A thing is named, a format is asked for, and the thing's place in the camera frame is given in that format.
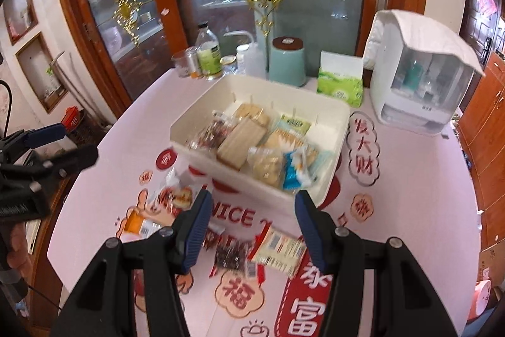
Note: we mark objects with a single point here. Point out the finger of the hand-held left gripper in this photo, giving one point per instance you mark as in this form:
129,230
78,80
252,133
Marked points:
75,161
45,135

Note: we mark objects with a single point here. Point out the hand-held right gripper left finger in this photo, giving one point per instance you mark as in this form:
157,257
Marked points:
195,230

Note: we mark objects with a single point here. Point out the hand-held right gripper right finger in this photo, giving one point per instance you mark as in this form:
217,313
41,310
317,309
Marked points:
311,230

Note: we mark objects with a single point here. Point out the red yellow snack packet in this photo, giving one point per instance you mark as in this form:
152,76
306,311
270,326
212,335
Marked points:
276,248

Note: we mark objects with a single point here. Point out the clear nut bar packet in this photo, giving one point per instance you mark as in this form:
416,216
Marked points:
232,256
209,139

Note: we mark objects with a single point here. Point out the orange white snack packet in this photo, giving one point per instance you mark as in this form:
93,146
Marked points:
138,224

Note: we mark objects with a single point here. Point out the blue white snack packet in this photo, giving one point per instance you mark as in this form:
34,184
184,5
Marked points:
294,171

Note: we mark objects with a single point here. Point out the white plastic storage bin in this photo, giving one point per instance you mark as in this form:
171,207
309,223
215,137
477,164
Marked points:
236,181

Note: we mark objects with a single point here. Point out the small pale puffed snack packet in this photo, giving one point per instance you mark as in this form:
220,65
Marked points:
266,165

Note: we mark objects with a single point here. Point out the clear pale biscuit packet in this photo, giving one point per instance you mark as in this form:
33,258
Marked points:
288,141

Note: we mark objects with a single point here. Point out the brown fried snack packet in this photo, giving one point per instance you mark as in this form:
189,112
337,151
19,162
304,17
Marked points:
240,141

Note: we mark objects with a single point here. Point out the small green snack packet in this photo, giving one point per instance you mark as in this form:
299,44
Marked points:
294,123

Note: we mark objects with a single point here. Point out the clear rice crisp packet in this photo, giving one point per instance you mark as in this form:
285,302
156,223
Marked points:
252,114

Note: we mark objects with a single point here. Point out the person's left hand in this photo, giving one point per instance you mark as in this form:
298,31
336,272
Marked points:
19,250

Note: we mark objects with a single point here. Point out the red lid jar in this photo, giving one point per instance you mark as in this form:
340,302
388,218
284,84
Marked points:
77,122

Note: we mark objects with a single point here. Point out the glass tumbler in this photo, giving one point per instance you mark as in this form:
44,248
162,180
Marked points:
180,64

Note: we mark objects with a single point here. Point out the green tissue pack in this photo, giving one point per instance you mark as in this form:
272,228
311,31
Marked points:
339,88

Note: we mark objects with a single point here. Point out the white countertop appliance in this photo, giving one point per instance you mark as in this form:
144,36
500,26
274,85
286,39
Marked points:
394,92

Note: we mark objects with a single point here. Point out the small glass jar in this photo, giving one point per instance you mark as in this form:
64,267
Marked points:
228,65

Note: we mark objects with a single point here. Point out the green label glass bottle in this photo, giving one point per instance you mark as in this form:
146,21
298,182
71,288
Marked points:
209,58

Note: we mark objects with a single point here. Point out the teal canister brown lid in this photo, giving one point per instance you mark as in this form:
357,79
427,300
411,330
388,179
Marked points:
288,62

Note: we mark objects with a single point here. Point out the white pill bottle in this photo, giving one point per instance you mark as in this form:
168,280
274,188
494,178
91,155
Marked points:
242,60

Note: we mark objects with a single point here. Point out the white squeeze bottle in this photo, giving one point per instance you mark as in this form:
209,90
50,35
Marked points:
257,62

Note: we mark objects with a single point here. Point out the cardboard box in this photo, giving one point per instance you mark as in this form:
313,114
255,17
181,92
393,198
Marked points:
493,258

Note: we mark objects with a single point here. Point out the wooden room door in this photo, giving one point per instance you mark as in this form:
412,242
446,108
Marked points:
473,33

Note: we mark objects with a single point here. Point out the red door decoration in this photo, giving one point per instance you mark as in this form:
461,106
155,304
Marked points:
487,5

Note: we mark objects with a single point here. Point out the wooden wall niche frame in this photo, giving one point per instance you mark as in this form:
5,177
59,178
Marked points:
31,25
59,96

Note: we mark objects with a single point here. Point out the wooden wall cabinet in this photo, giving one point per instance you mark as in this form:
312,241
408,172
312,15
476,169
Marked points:
489,123

